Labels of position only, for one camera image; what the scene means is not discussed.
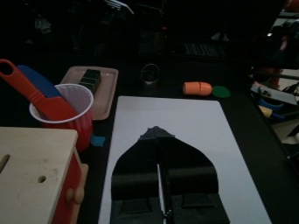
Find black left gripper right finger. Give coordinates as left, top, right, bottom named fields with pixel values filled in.
left=155, top=125, right=231, bottom=224

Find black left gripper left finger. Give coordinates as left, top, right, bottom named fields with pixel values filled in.
left=109, top=125, right=164, bottom=224

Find white cutting board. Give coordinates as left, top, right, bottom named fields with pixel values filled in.
left=97, top=95, right=273, bottom=224

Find pink rectangular plate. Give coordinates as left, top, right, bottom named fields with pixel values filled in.
left=60, top=66, right=119, bottom=121

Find dark green sushi roll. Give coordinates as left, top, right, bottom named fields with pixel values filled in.
left=78, top=68, right=102, bottom=95

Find red toy knife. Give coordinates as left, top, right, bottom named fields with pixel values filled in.
left=0, top=59, right=80, bottom=121

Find blue toy knife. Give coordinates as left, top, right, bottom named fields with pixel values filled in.
left=16, top=65, right=62, bottom=99

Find small blue tape piece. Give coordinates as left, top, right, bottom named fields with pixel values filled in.
left=89, top=135, right=107, bottom=147

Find red plastic cup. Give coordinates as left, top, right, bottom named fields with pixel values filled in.
left=28, top=83, right=96, bottom=152

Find wooden toy box red drawer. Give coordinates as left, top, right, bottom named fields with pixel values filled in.
left=0, top=126, right=89, bottom=224

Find green round toy slice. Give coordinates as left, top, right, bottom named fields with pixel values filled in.
left=211, top=85, right=231, bottom=99

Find orange toy carrot piece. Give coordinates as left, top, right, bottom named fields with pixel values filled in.
left=181, top=81, right=213, bottom=96

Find blue tape roll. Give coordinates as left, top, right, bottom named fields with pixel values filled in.
left=257, top=98, right=285, bottom=112

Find grey flat device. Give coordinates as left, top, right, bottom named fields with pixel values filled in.
left=249, top=81, right=299, bottom=106

